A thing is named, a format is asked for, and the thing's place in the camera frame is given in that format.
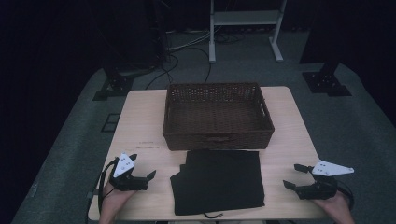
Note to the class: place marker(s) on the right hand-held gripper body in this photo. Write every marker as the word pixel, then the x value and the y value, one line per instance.
pixel 327 169

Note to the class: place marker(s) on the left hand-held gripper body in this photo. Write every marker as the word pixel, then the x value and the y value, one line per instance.
pixel 124 165

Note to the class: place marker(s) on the black cloth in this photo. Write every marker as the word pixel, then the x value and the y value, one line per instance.
pixel 218 183

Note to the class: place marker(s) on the brown wicker basket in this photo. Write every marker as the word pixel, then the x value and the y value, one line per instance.
pixel 216 118

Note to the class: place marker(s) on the person's left hand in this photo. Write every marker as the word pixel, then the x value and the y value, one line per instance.
pixel 113 199

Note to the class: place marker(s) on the person's right hand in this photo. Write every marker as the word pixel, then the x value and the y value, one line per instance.
pixel 337 206

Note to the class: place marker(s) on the dark floor outlet cover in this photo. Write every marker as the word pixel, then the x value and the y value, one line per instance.
pixel 110 122

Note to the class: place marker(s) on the black metal stand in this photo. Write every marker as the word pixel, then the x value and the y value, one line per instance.
pixel 116 84
pixel 325 81

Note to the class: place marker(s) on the white metal desk frame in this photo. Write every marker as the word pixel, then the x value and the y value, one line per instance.
pixel 246 17

